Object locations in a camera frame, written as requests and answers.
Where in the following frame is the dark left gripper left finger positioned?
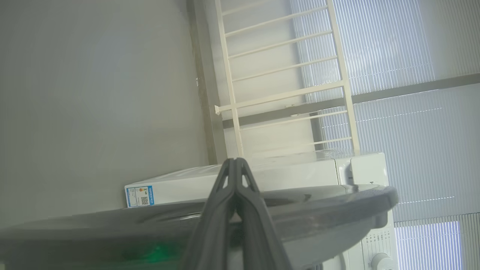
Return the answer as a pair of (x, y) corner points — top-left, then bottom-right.
(180, 157), (237, 270)

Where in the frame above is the black round glass washer door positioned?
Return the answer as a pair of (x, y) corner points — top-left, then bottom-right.
(0, 184), (399, 270)

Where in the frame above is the white plastic round knob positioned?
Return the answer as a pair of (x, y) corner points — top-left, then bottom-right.
(370, 253), (395, 270)

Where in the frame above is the white metal railing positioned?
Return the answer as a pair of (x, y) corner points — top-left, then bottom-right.
(214, 0), (360, 158)

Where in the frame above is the white front-load washing machine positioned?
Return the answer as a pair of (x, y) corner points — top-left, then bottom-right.
(124, 152), (398, 270)

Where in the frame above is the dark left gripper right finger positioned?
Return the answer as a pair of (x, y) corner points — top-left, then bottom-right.
(235, 157), (293, 270)

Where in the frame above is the blue energy label sticker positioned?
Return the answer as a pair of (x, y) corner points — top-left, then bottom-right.
(126, 186), (154, 208)

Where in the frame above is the frosted ribbed window panel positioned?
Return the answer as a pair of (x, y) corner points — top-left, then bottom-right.
(289, 0), (480, 270)

